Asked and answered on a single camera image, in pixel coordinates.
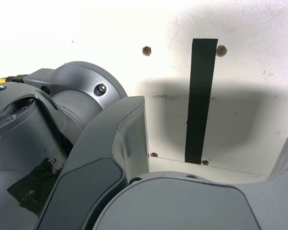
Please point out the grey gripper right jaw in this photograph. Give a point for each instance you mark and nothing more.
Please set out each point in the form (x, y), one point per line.
(194, 206)

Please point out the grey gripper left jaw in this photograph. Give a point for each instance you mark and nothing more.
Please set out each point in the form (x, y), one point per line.
(105, 134)

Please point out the black tape strip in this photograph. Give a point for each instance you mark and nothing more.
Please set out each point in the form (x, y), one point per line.
(201, 95)

